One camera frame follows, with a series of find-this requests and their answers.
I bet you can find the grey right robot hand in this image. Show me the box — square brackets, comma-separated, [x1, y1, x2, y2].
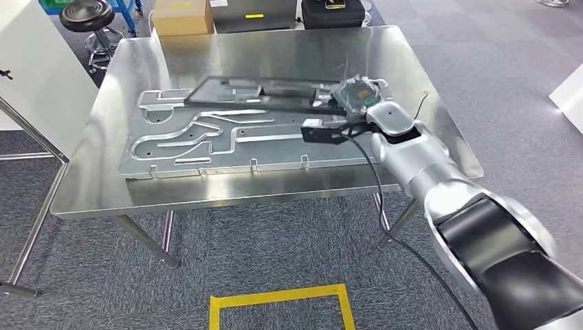
[330, 75, 389, 117]

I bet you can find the black plastic frame part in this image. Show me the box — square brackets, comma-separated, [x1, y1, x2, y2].
[184, 75, 365, 116]

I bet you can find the stainless steel workbench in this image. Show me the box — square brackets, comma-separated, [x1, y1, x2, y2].
[51, 25, 485, 270]

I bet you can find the black carrying case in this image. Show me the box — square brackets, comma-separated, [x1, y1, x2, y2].
[300, 0, 366, 30]

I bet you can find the stamped sheet metal plate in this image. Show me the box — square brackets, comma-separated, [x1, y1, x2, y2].
[118, 84, 388, 180]

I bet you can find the dark grey case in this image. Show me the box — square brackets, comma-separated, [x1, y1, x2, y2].
[209, 0, 299, 34]

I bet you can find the brown cardboard box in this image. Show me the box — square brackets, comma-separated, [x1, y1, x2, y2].
[151, 0, 215, 37]

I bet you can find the white board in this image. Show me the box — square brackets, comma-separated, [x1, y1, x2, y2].
[549, 63, 583, 123]

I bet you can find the black round stool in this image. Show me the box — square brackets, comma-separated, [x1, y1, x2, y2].
[59, 0, 124, 74]

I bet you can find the white panel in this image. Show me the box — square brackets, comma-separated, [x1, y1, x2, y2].
[0, 0, 100, 158]

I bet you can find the stainless steel table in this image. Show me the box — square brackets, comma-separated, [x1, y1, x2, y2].
[0, 96, 70, 299]

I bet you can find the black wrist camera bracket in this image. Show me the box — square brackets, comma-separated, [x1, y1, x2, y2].
[300, 119, 379, 146]

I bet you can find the thin black wire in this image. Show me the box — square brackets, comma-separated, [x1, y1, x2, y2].
[412, 91, 430, 121]

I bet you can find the black cable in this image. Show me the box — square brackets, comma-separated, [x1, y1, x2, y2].
[340, 133, 480, 330]

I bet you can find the blue cart frame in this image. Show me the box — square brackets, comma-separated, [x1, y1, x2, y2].
[109, 0, 144, 37]

